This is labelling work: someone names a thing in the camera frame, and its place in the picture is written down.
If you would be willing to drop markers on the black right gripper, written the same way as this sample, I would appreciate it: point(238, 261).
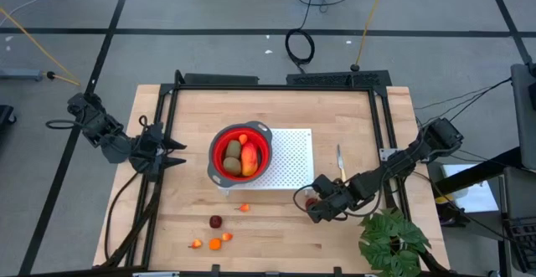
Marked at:
point(345, 195)

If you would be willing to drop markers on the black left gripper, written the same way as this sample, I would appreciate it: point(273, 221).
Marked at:
point(151, 157)

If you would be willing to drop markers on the maroon round bumpy fruit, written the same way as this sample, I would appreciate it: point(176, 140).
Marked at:
point(310, 203)

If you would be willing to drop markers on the green-brown kiwi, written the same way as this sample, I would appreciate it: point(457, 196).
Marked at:
point(233, 149)
point(231, 166)

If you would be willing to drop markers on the small orange pear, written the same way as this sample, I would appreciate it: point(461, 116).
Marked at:
point(243, 139)
point(196, 243)
point(245, 207)

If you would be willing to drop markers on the red collapsible colander grey rim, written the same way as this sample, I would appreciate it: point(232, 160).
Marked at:
point(264, 155)

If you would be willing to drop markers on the large red-orange mango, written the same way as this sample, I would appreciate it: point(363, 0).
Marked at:
point(250, 160)

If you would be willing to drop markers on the dark red dimpled fruit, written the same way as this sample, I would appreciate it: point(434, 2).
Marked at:
point(215, 222)

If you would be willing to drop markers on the small yellow-red peach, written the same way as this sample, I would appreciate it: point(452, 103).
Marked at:
point(227, 237)

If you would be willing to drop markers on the small orange tangerine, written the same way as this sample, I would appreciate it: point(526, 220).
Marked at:
point(215, 244)

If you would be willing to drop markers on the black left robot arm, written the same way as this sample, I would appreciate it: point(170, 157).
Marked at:
point(98, 124)

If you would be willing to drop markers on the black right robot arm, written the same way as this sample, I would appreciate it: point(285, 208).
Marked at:
point(402, 164)

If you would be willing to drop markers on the white perforated metal shelf riser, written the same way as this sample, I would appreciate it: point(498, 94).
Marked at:
point(293, 160)

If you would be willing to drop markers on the green artificial leafy plant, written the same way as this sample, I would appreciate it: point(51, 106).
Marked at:
point(391, 237)

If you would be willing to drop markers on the black flat box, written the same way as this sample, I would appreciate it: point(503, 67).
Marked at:
point(220, 79)

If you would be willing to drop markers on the black perforated box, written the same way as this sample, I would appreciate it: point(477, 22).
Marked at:
point(335, 79)

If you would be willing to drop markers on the white box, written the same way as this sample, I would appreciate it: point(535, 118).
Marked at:
point(473, 193)

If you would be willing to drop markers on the black diagonal beam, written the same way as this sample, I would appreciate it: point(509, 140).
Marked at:
point(481, 170)

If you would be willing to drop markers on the grey metal base bar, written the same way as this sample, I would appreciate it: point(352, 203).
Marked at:
point(21, 74)

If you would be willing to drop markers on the black wheeled base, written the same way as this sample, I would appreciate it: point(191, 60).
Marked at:
point(5, 116)

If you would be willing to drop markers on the black keyboard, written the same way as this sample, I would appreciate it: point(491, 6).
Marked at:
point(523, 243)

